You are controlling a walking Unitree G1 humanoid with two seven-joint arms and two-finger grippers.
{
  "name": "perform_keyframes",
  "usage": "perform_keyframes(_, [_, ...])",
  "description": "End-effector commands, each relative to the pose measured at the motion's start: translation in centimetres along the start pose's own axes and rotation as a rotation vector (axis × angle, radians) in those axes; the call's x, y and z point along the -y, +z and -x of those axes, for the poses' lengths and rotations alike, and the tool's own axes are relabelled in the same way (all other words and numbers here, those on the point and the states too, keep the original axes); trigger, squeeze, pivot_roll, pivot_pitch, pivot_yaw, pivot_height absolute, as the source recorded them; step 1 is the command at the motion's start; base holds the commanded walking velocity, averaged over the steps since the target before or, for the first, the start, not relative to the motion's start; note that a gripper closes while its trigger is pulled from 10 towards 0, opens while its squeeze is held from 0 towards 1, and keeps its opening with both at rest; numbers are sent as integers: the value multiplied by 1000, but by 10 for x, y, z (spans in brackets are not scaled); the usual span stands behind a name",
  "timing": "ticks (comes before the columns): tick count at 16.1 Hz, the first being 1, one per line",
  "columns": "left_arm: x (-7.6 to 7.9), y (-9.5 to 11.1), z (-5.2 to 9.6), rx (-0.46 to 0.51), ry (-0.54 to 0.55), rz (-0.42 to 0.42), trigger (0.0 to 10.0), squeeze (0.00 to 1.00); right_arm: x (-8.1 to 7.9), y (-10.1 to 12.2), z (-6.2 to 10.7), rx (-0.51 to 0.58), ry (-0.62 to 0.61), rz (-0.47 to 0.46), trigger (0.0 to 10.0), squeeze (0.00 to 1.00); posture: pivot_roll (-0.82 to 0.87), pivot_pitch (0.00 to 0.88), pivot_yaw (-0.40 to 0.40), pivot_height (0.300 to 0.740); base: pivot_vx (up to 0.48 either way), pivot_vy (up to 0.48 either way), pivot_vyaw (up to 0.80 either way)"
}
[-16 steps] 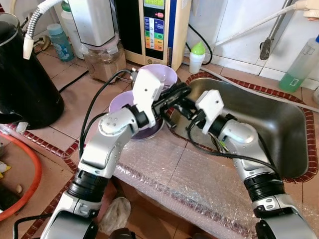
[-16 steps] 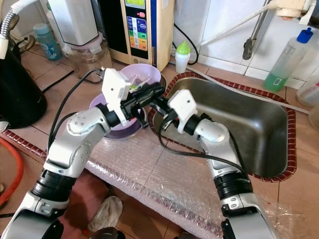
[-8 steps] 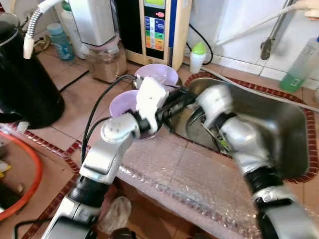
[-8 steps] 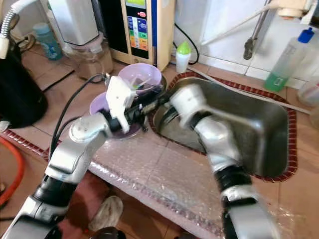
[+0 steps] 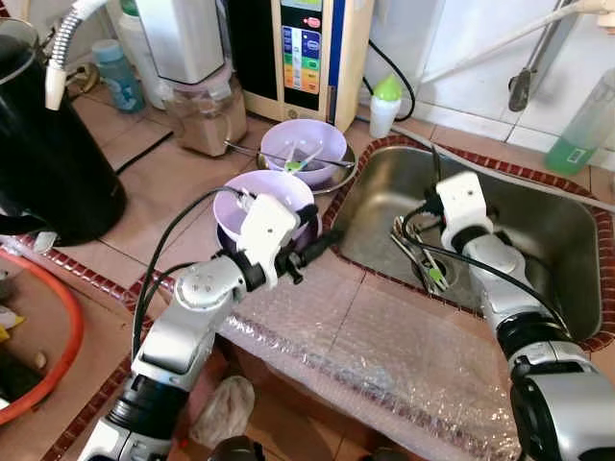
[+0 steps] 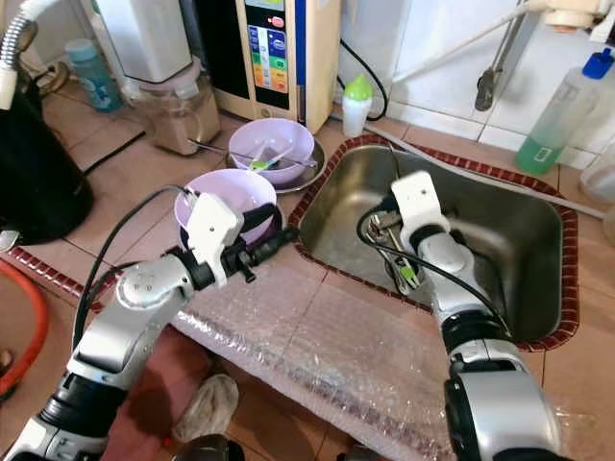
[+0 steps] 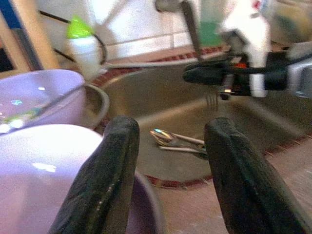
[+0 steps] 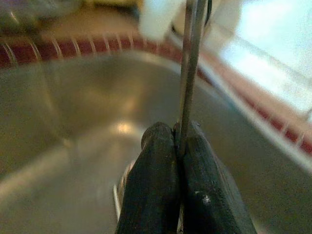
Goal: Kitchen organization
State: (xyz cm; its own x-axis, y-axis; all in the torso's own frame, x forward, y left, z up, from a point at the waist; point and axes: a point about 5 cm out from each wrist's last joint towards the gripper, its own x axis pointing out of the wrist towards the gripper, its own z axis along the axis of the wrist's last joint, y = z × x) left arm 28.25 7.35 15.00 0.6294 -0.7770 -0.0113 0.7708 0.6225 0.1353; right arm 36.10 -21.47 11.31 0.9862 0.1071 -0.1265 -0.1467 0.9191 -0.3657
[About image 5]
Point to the purple plastic bowl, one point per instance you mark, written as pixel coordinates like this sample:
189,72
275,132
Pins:
327,144
274,187

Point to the white water filter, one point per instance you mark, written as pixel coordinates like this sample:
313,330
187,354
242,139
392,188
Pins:
183,38

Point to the stainless steel sink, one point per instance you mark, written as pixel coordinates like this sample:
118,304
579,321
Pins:
548,230

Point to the green white spoon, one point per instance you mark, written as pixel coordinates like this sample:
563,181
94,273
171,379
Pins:
293,165

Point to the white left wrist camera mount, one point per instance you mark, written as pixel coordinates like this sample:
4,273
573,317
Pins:
264,230

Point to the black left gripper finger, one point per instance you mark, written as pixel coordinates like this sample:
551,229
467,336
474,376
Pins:
327,238
322,255

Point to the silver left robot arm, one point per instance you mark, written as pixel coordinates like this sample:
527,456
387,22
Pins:
183,327

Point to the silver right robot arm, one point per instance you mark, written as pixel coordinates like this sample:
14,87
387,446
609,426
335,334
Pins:
557,403

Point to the white bottle green cap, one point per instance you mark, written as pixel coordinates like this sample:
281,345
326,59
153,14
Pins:
384,115

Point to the metal wall faucet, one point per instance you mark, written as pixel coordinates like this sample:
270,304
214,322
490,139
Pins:
520,86

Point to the small blue bottle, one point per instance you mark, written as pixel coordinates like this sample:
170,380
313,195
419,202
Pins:
120,82

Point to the beige water ionizer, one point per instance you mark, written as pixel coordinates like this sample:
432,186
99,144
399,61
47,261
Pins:
303,67

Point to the clear bubble wrap sheet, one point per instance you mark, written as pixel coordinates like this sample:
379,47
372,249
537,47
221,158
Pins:
384,355

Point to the black electric kettle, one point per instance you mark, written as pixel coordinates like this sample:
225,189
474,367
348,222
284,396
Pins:
48,163

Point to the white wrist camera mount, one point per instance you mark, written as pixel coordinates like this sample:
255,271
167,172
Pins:
464,202
264,230

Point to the red plastic basin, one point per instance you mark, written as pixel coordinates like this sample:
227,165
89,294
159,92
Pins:
77,327

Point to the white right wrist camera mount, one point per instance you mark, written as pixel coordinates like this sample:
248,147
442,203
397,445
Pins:
464,202

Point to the crumpled beige cloth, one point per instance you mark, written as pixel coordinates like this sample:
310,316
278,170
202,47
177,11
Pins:
223,413

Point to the green dish soap bottle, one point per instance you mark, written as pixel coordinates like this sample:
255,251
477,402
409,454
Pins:
577,139

